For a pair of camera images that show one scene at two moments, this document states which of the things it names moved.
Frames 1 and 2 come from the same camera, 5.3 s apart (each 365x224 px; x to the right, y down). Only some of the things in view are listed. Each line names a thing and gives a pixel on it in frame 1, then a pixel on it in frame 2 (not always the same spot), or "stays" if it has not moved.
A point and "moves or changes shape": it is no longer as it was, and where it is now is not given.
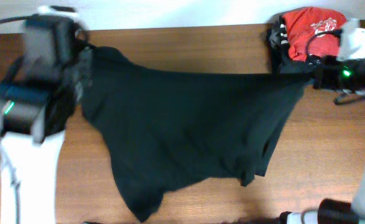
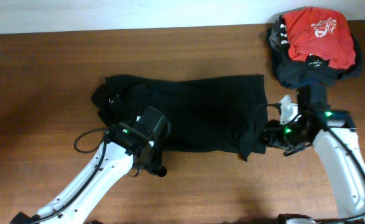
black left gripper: (87, 70) -> (157, 161)
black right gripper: (324, 75) -> (271, 129)
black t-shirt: (158, 127) moves or changes shape
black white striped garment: (283, 35) stays
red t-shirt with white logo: (301, 23) stays
